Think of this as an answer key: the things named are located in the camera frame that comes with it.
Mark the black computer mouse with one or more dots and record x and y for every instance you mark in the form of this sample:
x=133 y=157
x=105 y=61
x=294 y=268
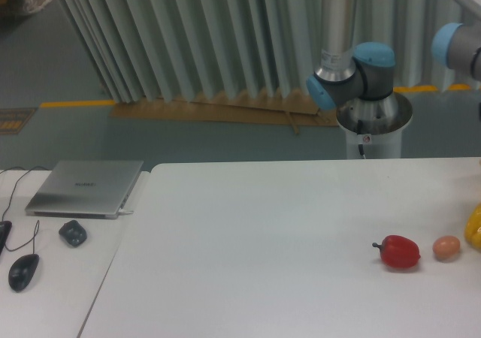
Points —
x=22 y=271

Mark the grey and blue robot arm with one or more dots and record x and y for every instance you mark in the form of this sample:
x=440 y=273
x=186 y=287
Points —
x=360 y=78

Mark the brown cardboard sheet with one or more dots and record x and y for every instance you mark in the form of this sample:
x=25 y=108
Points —
x=296 y=110

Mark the grey folding partition screen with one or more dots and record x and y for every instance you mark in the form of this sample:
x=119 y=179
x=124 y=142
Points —
x=185 y=48

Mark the silver laptop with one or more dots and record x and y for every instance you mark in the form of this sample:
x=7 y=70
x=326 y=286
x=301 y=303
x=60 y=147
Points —
x=97 y=189

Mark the red bell pepper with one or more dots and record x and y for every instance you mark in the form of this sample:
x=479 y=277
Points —
x=398 y=252

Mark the black earbuds case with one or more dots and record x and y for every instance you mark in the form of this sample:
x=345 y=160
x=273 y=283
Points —
x=73 y=233

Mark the brown egg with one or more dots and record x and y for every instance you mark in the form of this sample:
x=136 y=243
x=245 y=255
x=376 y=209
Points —
x=446 y=248

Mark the yellow bell pepper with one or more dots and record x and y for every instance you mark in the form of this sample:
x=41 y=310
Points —
x=472 y=228

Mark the black keyboard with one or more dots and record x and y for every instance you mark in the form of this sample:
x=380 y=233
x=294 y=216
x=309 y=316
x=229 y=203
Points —
x=5 y=229

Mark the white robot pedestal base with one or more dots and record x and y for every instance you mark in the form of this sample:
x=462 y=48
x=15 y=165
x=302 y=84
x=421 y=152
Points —
x=374 y=129

